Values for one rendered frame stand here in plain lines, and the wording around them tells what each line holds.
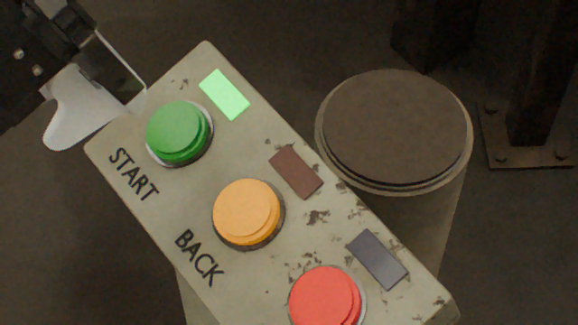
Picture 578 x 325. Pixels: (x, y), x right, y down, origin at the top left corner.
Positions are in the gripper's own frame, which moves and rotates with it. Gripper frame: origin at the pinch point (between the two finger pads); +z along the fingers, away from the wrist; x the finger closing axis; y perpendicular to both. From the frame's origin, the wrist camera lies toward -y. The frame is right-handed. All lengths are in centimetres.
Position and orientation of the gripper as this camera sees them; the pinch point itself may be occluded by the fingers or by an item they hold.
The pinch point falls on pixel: (136, 88)
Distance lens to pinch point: 53.1
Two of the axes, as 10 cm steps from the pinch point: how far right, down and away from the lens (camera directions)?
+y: -7.4, 6.7, -0.4
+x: 6.1, 6.5, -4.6
